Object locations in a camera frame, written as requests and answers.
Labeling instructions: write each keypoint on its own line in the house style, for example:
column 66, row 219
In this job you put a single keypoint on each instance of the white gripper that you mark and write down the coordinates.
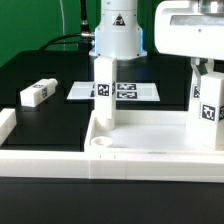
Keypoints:
column 193, row 28

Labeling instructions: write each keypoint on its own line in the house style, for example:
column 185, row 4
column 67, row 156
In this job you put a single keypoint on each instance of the white desk top tray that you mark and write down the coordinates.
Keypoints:
column 145, row 132

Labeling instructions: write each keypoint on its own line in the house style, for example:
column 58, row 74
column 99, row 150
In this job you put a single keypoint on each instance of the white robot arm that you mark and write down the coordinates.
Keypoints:
column 118, row 33

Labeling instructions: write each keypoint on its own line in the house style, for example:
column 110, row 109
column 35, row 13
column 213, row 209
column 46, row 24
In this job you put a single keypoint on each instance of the tag marker base plate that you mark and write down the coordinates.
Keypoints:
column 124, row 91

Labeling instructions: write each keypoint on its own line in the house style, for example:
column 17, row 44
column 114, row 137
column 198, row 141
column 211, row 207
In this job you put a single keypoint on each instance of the white U-shaped fence frame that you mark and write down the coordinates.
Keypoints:
column 103, row 165

